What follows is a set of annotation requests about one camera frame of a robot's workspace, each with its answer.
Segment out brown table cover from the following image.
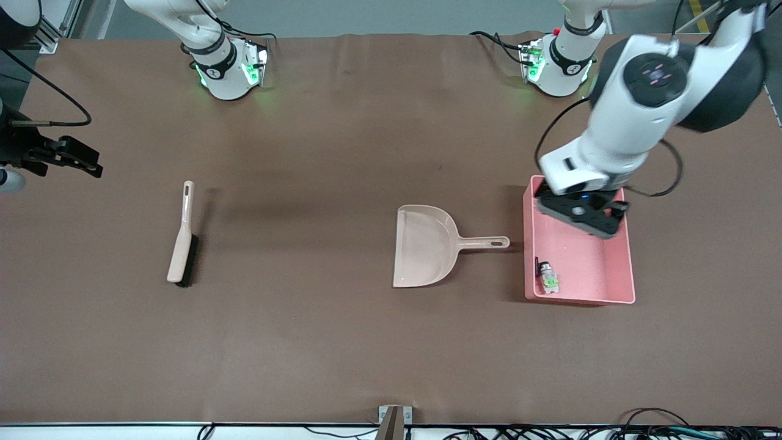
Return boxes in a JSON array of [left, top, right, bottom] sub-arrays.
[[0, 31, 782, 426]]

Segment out black base cable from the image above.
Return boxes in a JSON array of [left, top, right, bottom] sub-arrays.
[[211, 21, 277, 45], [469, 31, 527, 65]]

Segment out aluminium frame profile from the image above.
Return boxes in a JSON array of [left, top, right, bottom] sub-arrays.
[[34, 0, 84, 54]]

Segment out black right base cable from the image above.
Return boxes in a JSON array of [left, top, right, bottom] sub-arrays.
[[211, 21, 277, 45]]

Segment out white orange electrical component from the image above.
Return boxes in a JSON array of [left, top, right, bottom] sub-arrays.
[[538, 263, 560, 295]]

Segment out black cable bundle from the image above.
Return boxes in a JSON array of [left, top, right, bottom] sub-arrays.
[[440, 407, 782, 440]]

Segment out pink plastic bin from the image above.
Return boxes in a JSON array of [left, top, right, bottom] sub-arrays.
[[523, 175, 637, 305]]

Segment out metal table edge bracket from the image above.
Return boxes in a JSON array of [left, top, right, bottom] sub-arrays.
[[378, 405, 413, 440]]

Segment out beige plastic dustpan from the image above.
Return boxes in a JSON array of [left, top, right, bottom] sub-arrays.
[[392, 205, 511, 288]]

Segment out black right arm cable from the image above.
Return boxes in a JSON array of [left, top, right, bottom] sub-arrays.
[[0, 46, 93, 128]]

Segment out black left base cable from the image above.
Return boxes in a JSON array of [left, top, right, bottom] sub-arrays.
[[469, 31, 527, 65]]

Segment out beige hand brush black bristles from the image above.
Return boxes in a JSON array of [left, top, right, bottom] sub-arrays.
[[166, 180, 199, 288]]

